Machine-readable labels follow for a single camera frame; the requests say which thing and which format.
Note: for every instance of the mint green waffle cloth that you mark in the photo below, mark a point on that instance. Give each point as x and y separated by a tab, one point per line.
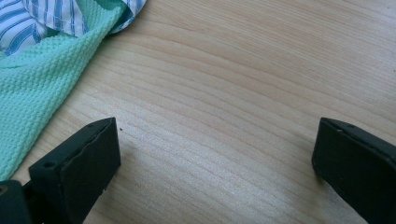
34	81

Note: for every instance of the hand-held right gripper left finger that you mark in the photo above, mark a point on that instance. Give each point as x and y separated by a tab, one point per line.
81	174

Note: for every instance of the blue striped white cloth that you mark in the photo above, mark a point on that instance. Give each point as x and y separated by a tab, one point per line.
40	18

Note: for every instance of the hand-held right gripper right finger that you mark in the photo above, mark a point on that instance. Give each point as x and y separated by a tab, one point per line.
358	168

